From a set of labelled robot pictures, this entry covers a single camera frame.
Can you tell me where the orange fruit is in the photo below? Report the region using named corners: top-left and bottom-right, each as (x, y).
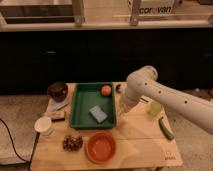
top-left (101, 85), bottom-right (112, 96)

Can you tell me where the dark brown bowl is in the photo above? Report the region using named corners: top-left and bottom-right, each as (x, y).
top-left (47, 82), bottom-right (68, 102)

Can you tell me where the bunch of dark grapes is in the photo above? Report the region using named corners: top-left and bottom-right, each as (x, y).
top-left (63, 135), bottom-right (83, 151)

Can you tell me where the white lidded cup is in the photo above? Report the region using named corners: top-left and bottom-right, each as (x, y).
top-left (34, 116), bottom-right (53, 136)

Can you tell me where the green cucumber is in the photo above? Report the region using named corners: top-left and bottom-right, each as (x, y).
top-left (158, 118), bottom-right (174, 141)

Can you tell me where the green plastic tray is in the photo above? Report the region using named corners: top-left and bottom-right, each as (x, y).
top-left (70, 82), bottom-right (116, 130)

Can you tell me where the blue sponge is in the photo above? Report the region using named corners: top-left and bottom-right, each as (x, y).
top-left (89, 105), bottom-right (107, 123)

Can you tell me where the wooden brush block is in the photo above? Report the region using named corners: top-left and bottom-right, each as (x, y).
top-left (45, 111), bottom-right (65, 121)

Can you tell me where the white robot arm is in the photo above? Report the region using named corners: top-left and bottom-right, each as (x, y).
top-left (120, 65), bottom-right (213, 134)

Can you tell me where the red bowl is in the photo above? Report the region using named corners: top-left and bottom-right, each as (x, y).
top-left (84, 131), bottom-right (116, 164)

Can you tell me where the black cable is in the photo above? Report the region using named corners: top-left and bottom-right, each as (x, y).
top-left (0, 118), bottom-right (32, 164)

